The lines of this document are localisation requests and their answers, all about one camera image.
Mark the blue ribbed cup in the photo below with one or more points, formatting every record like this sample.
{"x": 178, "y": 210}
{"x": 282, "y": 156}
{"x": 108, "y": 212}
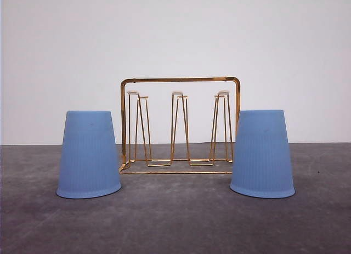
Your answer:
{"x": 88, "y": 165}
{"x": 261, "y": 162}

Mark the gold wire cup rack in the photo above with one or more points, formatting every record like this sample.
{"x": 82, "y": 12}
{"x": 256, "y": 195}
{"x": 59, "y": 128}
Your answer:
{"x": 179, "y": 125}

